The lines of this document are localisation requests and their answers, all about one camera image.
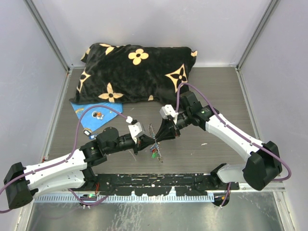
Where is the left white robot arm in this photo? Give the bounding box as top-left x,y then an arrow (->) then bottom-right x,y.
1,127 -> 155,210

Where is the white slotted cable duct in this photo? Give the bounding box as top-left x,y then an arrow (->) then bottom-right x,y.
34,192 -> 214,203

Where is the black floral plush pillow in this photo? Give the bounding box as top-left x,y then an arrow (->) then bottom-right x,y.
70,43 -> 198,105

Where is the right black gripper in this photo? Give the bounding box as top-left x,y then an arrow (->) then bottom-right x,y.
154,109 -> 192,142

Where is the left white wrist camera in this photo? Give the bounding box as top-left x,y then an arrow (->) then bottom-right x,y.
126,116 -> 145,144

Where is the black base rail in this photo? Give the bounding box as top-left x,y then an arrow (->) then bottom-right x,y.
73,173 -> 228,196

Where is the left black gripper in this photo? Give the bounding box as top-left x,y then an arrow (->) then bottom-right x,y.
105,134 -> 155,155

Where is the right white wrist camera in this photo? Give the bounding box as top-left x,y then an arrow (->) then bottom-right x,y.
159,104 -> 178,120

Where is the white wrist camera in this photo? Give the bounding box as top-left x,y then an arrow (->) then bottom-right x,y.
159,104 -> 178,120
126,116 -> 145,144

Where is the loose blue tagged key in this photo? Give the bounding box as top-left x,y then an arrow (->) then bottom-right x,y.
89,134 -> 98,140

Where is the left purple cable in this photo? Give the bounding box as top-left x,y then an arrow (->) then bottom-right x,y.
0,104 -> 134,214

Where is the purple cable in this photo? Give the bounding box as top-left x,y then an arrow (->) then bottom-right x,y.
175,83 -> 292,181
0,104 -> 134,214

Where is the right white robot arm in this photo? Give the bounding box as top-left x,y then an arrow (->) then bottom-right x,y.
155,91 -> 282,191

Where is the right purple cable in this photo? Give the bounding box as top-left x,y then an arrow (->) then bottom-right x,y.
175,83 -> 292,181

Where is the blue cartoon cloth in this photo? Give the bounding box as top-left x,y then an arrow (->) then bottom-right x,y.
71,103 -> 123,132

